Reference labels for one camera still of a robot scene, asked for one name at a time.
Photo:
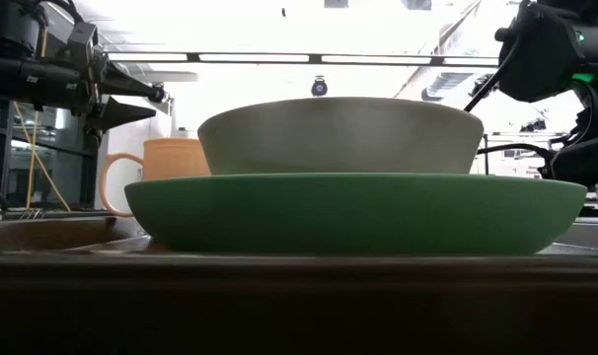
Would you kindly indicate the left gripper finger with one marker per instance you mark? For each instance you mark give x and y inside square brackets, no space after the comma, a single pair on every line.
[121,85]
[116,114]

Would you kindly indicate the orange plastic mug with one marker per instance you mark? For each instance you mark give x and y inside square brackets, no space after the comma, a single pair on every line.
[173,158]

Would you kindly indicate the grey bowl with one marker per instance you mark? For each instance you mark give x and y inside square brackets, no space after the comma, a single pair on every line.
[338,138]

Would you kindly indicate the green plate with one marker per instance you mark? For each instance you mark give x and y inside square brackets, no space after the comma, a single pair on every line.
[353,217]

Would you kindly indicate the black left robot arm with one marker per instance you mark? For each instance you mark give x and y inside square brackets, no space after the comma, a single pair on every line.
[27,79]

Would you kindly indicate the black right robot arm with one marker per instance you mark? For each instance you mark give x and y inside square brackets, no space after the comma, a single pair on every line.
[585,158]

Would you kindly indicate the dark brown plastic tray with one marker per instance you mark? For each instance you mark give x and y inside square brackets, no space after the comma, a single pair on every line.
[299,305]

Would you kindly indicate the round blue-faced black knob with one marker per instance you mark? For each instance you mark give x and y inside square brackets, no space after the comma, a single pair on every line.
[319,88]
[159,93]

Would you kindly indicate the black framed glass partition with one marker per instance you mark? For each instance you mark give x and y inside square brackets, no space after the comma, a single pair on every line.
[57,163]

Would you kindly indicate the thin black pole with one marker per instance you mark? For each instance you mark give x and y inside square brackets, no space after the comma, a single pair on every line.
[486,153]

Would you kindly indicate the white sign board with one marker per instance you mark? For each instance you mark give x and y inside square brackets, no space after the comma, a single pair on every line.
[511,167]

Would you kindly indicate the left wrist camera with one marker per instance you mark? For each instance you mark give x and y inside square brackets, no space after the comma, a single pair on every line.
[83,42]

